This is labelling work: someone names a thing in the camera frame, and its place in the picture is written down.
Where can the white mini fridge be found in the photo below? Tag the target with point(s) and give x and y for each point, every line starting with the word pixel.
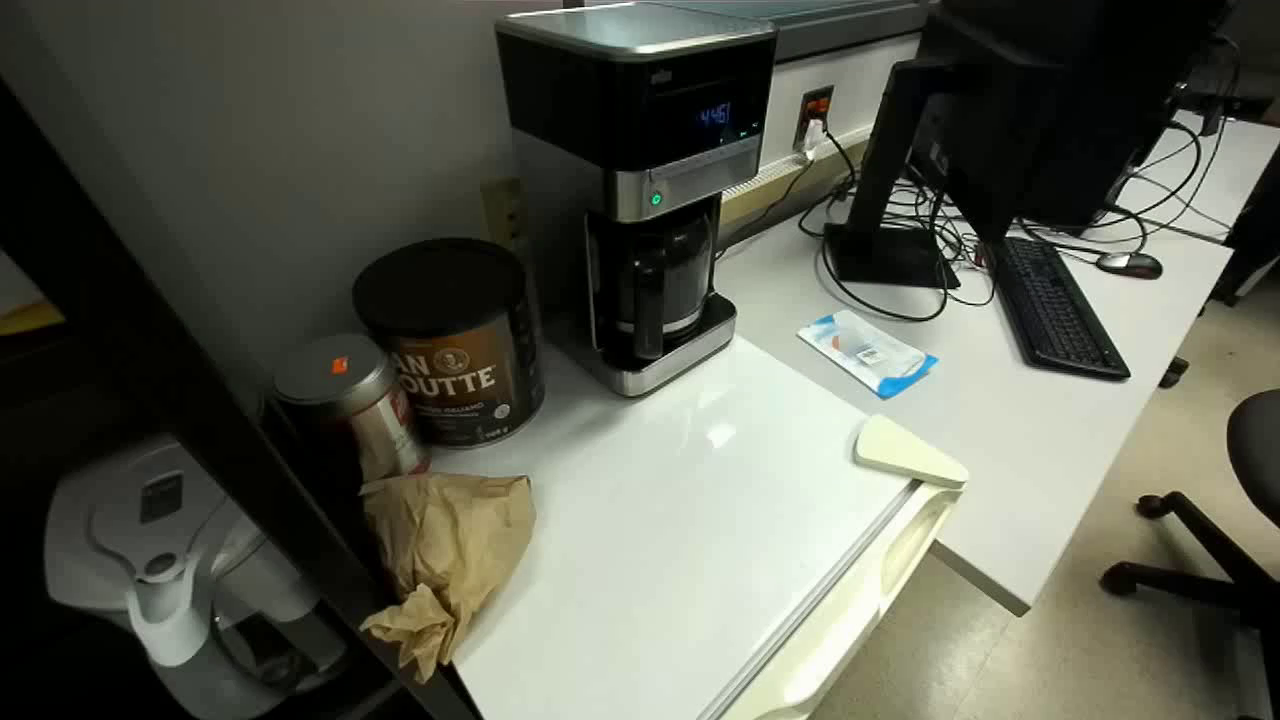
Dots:
pixel 666 535

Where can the blue white wipes packet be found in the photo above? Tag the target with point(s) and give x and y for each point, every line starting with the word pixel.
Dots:
pixel 867 355

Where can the wall power outlet with plug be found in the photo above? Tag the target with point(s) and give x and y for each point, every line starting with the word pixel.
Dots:
pixel 814 122

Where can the crumpled brown paper bag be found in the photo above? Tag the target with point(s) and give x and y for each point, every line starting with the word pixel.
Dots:
pixel 444 535

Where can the beige foam pad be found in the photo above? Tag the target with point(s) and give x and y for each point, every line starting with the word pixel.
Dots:
pixel 907 450

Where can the black shelf unit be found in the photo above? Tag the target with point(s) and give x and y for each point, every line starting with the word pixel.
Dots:
pixel 132 348

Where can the black computer keyboard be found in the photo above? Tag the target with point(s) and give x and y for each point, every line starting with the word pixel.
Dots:
pixel 1059 315

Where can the white water dispenser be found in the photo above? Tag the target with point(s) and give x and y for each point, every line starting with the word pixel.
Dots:
pixel 132 520

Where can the black computer monitor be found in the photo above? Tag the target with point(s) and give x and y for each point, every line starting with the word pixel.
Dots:
pixel 1014 122

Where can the glass jar grey lid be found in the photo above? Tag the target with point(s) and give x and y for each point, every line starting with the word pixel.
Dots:
pixel 334 379

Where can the black computer mouse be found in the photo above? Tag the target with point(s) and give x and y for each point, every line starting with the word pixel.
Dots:
pixel 1130 267

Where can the black office chair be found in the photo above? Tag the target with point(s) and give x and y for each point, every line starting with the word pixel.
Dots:
pixel 1261 454

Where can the glass coffee carafe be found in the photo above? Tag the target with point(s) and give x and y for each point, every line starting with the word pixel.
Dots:
pixel 674 275

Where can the black silver coffee machine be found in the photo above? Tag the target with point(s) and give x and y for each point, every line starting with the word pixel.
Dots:
pixel 627 95

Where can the brown coffee can black lid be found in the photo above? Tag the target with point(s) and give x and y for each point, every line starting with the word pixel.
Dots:
pixel 462 375

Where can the beige wall switch plate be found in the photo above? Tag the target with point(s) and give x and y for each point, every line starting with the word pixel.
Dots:
pixel 500 214

